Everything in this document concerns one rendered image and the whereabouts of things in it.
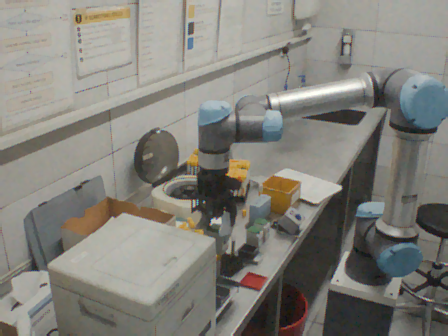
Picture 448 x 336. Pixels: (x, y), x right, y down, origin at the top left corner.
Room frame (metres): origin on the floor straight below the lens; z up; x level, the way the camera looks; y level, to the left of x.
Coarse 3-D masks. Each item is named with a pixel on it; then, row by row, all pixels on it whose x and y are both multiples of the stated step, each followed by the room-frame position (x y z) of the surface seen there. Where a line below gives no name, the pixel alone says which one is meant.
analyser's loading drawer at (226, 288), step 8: (224, 280) 1.14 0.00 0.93; (232, 280) 1.12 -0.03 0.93; (216, 288) 1.09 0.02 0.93; (224, 288) 1.08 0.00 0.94; (232, 288) 1.11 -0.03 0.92; (216, 296) 1.04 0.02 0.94; (224, 296) 1.07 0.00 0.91; (232, 296) 1.08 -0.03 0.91; (216, 304) 1.04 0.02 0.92; (224, 304) 1.04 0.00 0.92; (216, 312) 1.00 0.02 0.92
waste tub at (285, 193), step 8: (272, 176) 1.79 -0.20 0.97; (280, 176) 1.78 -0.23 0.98; (264, 184) 1.73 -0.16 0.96; (272, 184) 1.80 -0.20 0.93; (280, 184) 1.78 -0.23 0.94; (288, 184) 1.76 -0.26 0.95; (296, 184) 1.75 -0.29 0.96; (264, 192) 1.68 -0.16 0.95; (272, 192) 1.66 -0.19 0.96; (280, 192) 1.64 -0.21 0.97; (288, 192) 1.76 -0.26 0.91; (296, 192) 1.69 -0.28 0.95; (272, 200) 1.66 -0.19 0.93; (280, 200) 1.64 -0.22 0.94; (288, 200) 1.63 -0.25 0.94; (296, 200) 1.70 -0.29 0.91; (272, 208) 1.66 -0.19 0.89; (280, 208) 1.64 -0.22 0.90; (288, 208) 1.63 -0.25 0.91
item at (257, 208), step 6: (258, 198) 1.58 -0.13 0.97; (264, 198) 1.58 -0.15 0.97; (270, 198) 1.59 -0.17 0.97; (252, 204) 1.53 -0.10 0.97; (258, 204) 1.53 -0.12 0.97; (264, 204) 1.55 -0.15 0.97; (270, 204) 1.59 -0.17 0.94; (252, 210) 1.52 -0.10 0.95; (258, 210) 1.51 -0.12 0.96; (264, 210) 1.55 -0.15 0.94; (252, 216) 1.52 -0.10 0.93; (258, 216) 1.51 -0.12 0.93; (264, 216) 1.55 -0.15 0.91; (252, 222) 1.52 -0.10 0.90; (270, 222) 1.57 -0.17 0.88
